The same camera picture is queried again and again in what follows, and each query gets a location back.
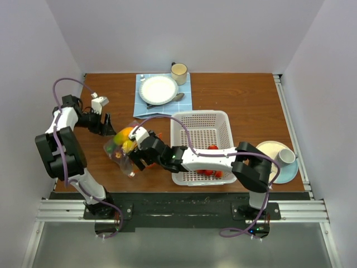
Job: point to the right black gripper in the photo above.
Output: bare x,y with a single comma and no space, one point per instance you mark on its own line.
136,159

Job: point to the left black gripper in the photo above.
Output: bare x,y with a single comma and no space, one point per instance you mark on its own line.
106,129

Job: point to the orange green fake mango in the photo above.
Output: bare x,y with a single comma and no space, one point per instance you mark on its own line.
122,136

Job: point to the yellow fake mango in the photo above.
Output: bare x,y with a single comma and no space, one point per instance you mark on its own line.
128,146

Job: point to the clear zip top bag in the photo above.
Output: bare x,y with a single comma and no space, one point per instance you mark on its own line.
118,147

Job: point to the fake strawberries bunch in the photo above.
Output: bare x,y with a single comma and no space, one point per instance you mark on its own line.
216,174

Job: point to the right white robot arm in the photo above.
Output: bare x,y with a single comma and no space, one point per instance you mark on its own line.
250,166

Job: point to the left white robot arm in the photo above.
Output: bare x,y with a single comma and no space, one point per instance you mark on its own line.
63,157

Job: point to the fake green pepper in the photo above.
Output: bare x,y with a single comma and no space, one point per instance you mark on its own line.
110,147

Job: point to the fake red apple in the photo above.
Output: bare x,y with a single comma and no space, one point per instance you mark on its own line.
118,154

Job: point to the white round plate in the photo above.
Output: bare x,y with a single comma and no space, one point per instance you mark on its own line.
158,89

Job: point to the white plastic basket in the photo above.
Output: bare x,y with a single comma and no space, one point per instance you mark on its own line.
201,128

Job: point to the metal spoon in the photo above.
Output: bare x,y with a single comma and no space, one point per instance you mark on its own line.
176,98

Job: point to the cream mug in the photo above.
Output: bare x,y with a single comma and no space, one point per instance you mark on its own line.
179,73

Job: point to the floral cream blue plate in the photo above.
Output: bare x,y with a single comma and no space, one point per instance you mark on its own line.
271,148

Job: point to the grey teacup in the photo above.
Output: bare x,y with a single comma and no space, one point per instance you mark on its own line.
285,157

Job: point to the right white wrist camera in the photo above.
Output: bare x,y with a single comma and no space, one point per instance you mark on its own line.
138,134

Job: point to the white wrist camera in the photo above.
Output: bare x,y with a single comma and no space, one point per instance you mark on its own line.
98,103
138,134

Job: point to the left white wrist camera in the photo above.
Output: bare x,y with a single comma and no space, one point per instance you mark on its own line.
98,103

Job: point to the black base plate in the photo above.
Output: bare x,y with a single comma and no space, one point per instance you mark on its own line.
182,210

